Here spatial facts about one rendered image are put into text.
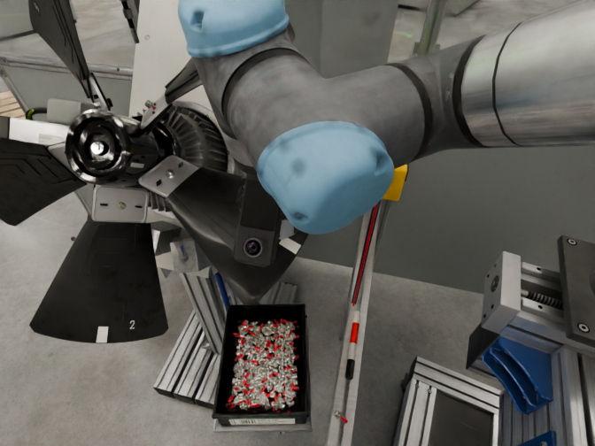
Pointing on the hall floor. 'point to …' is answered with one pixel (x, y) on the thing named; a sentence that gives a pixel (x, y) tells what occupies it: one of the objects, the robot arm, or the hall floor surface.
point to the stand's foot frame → (187, 362)
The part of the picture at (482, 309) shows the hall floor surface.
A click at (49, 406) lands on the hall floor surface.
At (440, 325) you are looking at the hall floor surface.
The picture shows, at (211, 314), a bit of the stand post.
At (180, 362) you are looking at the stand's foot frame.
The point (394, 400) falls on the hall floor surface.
